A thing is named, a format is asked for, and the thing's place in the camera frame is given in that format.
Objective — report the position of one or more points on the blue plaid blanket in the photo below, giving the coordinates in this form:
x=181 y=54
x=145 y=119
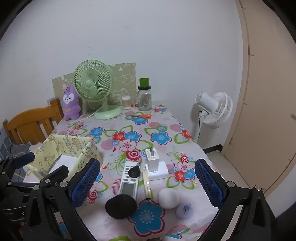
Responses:
x=9 y=144

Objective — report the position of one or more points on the purple plush toy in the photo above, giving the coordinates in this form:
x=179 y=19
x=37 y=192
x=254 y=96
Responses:
x=70 y=104

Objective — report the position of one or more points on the green desk fan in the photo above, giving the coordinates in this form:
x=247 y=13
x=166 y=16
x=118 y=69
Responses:
x=91 y=84

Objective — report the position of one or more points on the glass jar with green lid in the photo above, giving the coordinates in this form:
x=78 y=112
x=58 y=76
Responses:
x=145 y=99

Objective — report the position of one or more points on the white power adapter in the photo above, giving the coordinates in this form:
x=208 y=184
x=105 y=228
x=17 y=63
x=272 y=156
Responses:
x=163 y=172

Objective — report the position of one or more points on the black round puff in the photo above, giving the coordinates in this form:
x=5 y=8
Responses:
x=120 y=207

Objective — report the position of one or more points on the white ball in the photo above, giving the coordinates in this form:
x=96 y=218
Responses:
x=168 y=198

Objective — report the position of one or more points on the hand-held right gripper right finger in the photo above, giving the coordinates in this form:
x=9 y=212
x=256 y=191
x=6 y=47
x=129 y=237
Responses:
x=208 y=183

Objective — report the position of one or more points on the white standing fan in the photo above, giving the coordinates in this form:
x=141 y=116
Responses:
x=217 y=109

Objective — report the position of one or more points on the clear cotton swab container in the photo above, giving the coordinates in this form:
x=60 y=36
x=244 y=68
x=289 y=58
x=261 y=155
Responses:
x=126 y=103

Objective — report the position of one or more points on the yellow printed storage box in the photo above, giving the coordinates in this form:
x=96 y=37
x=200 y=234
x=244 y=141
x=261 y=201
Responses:
x=67 y=144

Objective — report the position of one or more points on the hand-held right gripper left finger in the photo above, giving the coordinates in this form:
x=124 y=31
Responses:
x=85 y=183

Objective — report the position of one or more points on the beige door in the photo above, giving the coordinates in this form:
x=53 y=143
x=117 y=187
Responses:
x=266 y=92

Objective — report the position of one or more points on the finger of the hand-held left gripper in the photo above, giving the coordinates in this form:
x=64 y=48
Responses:
x=23 y=160
x=56 y=173

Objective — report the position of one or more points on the patterned green board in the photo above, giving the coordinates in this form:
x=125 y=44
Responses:
x=122 y=76

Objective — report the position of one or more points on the white remote control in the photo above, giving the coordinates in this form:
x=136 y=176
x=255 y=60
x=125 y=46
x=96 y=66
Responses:
x=128 y=188

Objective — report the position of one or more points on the black headed key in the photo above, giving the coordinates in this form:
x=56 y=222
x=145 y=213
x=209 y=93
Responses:
x=134 y=172

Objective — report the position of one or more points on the white plug charger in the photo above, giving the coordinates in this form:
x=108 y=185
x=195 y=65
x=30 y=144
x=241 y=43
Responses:
x=151 y=162

